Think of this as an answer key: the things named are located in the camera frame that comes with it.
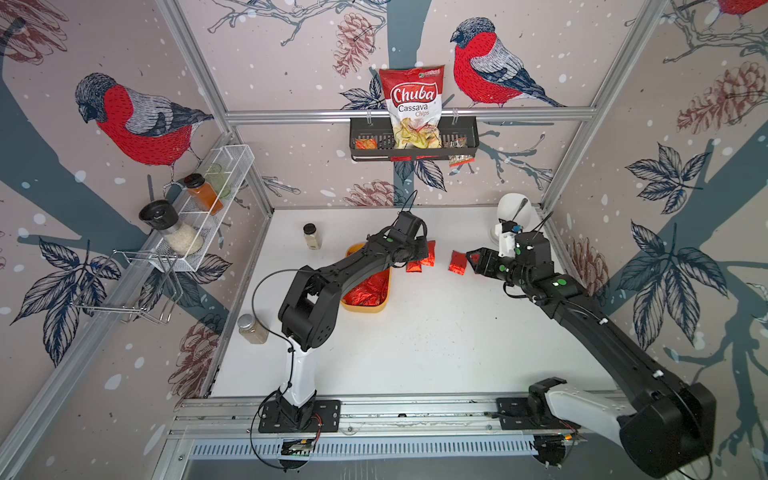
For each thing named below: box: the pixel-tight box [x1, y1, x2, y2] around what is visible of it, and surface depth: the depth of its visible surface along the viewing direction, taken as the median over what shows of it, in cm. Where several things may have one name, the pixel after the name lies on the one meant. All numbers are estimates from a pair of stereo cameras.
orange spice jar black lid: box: [184, 173, 224, 215], surface depth 74 cm
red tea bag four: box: [406, 261, 423, 273], surface depth 103 cm
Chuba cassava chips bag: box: [379, 65, 445, 149], surface depth 85 cm
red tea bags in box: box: [342, 268, 389, 306], surface depth 94 cm
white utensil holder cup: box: [497, 192, 532, 230], surface depth 105 cm
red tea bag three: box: [420, 240, 436, 267], surface depth 94 cm
